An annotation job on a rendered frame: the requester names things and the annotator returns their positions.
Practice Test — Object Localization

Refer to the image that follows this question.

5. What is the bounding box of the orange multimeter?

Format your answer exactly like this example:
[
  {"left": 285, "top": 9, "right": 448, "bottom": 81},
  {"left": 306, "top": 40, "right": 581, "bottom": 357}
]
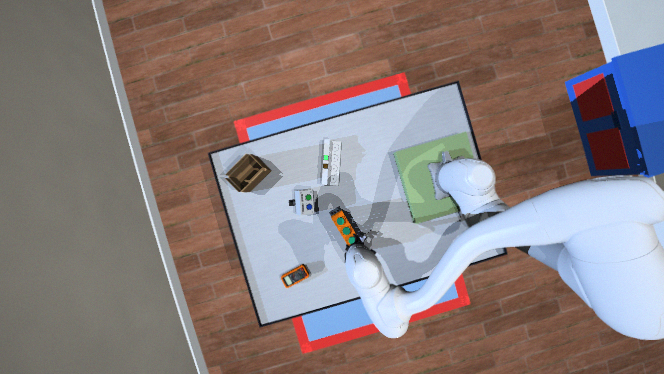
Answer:
[{"left": 281, "top": 264, "right": 309, "bottom": 288}]

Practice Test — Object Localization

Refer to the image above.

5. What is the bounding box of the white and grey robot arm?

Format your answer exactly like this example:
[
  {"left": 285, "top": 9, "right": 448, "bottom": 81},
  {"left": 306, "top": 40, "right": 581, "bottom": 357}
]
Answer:
[{"left": 345, "top": 151, "right": 664, "bottom": 340}]

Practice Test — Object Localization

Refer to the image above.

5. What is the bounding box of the brown cardboard box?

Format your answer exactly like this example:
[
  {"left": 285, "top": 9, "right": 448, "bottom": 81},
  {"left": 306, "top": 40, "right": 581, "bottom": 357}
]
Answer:
[{"left": 225, "top": 154, "right": 271, "bottom": 193}]

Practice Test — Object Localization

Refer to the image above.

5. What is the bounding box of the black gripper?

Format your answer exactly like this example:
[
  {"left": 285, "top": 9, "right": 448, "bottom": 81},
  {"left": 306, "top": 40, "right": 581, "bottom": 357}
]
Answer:
[{"left": 344, "top": 232, "right": 368, "bottom": 263}]

